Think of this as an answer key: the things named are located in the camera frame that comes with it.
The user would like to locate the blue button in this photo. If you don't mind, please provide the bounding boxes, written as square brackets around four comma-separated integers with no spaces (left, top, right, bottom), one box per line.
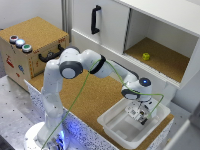
[14,38,26,49]

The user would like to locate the white sliding door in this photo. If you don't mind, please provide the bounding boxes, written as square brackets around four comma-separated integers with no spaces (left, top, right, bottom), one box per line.
[72,0,131,55]

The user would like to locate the black door handle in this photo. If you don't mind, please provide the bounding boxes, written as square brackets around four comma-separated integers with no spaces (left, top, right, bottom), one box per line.
[90,4,102,35]

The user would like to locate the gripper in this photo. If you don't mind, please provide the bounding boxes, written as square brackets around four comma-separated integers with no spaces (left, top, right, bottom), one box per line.
[125,100,151,120]

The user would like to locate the white cabinet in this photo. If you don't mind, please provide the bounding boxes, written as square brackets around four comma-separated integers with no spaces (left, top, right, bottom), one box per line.
[68,0,200,108]

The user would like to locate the red button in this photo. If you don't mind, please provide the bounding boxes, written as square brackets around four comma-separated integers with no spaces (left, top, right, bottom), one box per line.
[8,34,20,45]

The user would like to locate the yellow block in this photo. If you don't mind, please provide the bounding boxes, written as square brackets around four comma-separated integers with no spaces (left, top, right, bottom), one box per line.
[142,52,151,62]

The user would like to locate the green cable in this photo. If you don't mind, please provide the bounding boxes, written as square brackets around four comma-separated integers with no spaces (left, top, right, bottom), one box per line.
[39,58,166,150]

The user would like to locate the white plastic box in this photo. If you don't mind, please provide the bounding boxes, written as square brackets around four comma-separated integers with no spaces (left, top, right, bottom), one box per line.
[96,97,172,150]

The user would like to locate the green button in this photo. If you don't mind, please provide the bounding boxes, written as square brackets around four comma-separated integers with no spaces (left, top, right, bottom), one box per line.
[21,43,33,54]

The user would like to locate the black drawer handle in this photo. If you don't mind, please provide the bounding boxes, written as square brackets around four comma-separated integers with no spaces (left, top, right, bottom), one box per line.
[37,43,66,64]

